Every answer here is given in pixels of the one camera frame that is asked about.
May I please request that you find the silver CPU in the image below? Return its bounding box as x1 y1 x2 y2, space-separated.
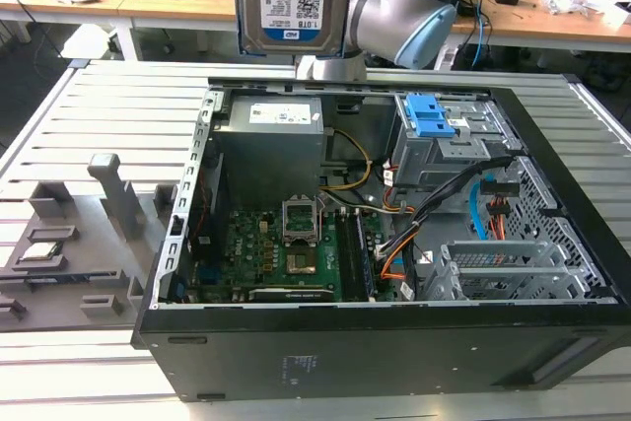
19 242 65 263

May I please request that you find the grey power supply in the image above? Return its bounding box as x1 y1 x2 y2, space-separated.
212 95 326 198

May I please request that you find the wooden desk white frame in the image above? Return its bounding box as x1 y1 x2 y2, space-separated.
451 0 631 55
0 0 241 62

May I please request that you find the black power connector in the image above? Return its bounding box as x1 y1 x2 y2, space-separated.
481 179 523 198

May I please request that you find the black PC case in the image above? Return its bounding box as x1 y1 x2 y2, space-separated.
130 76 631 403

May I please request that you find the black wire bundle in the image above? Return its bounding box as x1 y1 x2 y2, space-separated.
374 154 514 259

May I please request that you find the green motherboard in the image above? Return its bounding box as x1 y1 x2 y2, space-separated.
189 206 390 304

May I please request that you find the CPU socket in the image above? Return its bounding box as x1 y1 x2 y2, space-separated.
284 243 319 278

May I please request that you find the orange wire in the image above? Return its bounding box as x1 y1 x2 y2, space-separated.
379 233 420 279

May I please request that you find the hanging blue cable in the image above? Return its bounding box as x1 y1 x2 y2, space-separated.
470 11 492 70

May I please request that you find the yellow wire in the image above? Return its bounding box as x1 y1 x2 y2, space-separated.
317 129 374 193

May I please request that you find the blue plastic bay latch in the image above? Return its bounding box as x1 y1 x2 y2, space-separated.
404 94 457 139

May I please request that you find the blue wire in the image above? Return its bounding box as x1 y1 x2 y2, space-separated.
467 175 497 245

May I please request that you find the black graphics card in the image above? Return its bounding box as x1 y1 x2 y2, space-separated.
247 284 337 303

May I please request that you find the black RAM stick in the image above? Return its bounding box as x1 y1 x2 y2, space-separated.
350 208 377 300

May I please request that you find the metal socket cover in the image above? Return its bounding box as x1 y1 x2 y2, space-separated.
280 198 321 247

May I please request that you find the orange wired connector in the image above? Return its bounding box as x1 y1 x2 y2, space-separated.
485 196 512 245

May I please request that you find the grey parts rack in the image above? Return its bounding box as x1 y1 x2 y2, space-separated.
0 152 178 333

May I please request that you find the grey metal disk bay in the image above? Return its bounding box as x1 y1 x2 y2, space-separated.
391 94 524 190

